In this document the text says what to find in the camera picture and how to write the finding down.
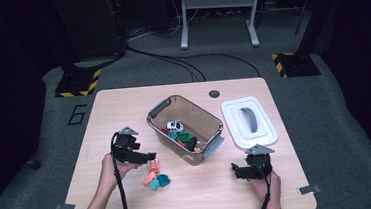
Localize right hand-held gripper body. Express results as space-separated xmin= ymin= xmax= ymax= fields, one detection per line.
xmin=240 ymin=143 xmax=278 ymax=182

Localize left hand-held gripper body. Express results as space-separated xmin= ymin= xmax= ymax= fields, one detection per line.
xmin=109 ymin=124 xmax=146 ymax=166

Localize salmon printed toy block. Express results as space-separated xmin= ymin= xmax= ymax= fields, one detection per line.
xmin=148 ymin=158 xmax=161 ymax=176

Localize pink toy block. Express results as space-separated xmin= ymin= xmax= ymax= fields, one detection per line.
xmin=141 ymin=171 xmax=158 ymax=186

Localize light turquoise toy block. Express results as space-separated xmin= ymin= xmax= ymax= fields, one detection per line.
xmin=147 ymin=178 xmax=161 ymax=193

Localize blue toy block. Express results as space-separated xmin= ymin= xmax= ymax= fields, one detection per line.
xmin=156 ymin=173 xmax=172 ymax=189

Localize white toy car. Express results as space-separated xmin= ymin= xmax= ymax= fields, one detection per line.
xmin=166 ymin=119 xmax=186 ymax=135

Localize green toy block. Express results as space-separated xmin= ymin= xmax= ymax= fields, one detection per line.
xmin=176 ymin=131 xmax=192 ymax=143

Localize black toy block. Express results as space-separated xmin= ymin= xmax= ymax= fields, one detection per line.
xmin=185 ymin=136 xmax=199 ymax=152

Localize white lid with grey handle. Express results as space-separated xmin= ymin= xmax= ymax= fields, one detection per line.
xmin=219 ymin=93 xmax=280 ymax=151

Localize clear brown storage box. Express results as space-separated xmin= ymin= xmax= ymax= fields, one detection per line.
xmin=144 ymin=91 xmax=227 ymax=170

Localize person's right hand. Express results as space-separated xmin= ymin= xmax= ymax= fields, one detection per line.
xmin=247 ymin=170 xmax=285 ymax=209

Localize person's left hand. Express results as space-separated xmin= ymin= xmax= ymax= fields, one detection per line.
xmin=93 ymin=150 xmax=145 ymax=194

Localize small black floor object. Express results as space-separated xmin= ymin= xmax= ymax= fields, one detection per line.
xmin=26 ymin=159 xmax=42 ymax=171

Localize black equipment case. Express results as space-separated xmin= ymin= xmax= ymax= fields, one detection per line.
xmin=64 ymin=0 xmax=128 ymax=62

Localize dark curtain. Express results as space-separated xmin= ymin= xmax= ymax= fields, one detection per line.
xmin=0 ymin=0 xmax=56 ymax=209
xmin=315 ymin=0 xmax=371 ymax=177

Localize right hand-held gripper black cable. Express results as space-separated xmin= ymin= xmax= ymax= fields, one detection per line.
xmin=251 ymin=159 xmax=276 ymax=209

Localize hand-held gripper black cable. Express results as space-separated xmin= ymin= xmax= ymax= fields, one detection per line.
xmin=109 ymin=131 xmax=133 ymax=209
xmin=251 ymin=159 xmax=276 ymax=209

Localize left hand-held gripper black cable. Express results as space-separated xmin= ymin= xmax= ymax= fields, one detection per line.
xmin=109 ymin=131 xmax=133 ymax=209

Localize black yellow striped base plate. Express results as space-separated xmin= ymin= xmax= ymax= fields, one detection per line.
xmin=53 ymin=68 xmax=104 ymax=99
xmin=271 ymin=49 xmax=323 ymax=80

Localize black floor cable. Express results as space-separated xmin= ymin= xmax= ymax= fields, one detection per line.
xmin=125 ymin=39 xmax=207 ymax=89
xmin=169 ymin=49 xmax=262 ymax=86

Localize black stand post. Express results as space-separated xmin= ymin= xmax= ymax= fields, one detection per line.
xmin=291 ymin=0 xmax=329 ymax=59
xmin=52 ymin=0 xmax=84 ymax=78

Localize white floor cables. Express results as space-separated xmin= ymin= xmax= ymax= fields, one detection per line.
xmin=126 ymin=15 xmax=186 ymax=43

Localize white metal stand frame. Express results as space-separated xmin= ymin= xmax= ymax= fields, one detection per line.
xmin=176 ymin=0 xmax=268 ymax=54

